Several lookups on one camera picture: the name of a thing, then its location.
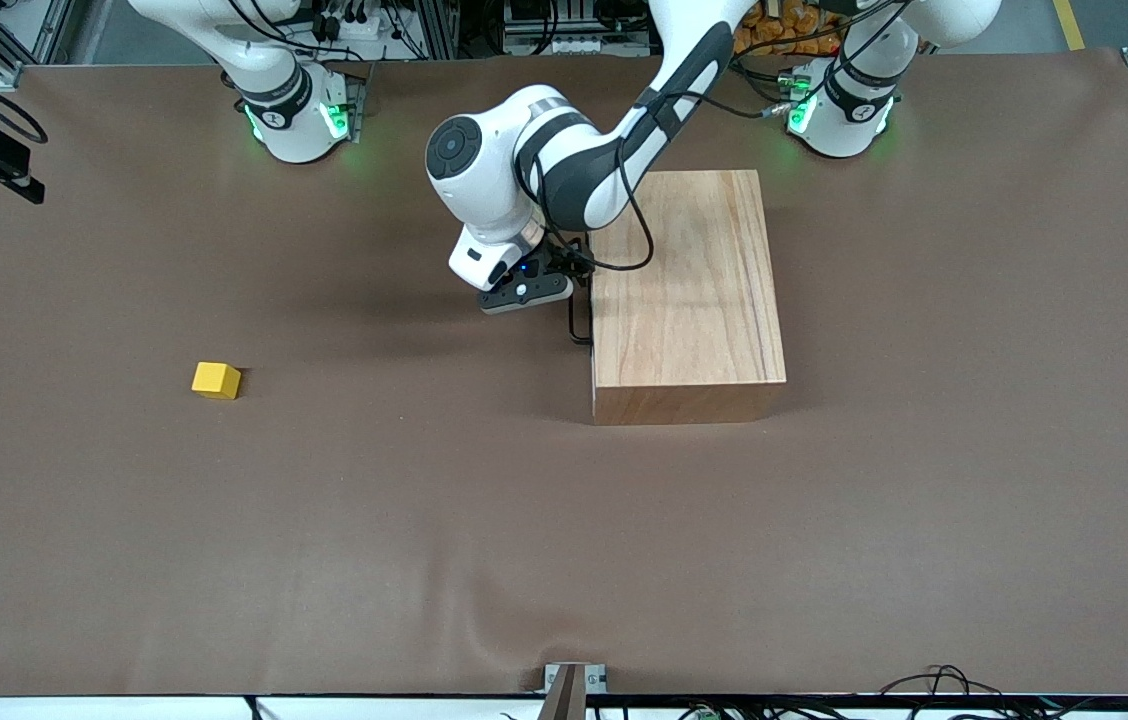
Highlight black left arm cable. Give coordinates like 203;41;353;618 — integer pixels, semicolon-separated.
536;0;915;274

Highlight wooden drawer with black handle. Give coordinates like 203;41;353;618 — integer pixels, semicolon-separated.
567;285;594;348

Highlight metal table edge clamp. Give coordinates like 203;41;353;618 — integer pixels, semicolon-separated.
542;662;608;720

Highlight pile of orange toys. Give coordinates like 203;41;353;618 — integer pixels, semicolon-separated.
732;0;850;58

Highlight grey equipment rack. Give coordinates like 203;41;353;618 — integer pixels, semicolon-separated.
502;0;660;58

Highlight yellow wooden cube block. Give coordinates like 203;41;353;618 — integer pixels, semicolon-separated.
191;361;243;401

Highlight tangle of black cables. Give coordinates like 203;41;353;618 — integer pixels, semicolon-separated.
874;664;1128;720

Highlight brown table cover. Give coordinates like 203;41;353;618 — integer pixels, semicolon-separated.
0;45;1128;698

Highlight white power strip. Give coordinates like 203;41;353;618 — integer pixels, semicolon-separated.
309;0;395;46

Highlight light wooden cabinet box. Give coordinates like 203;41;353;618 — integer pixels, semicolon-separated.
589;169;788;426

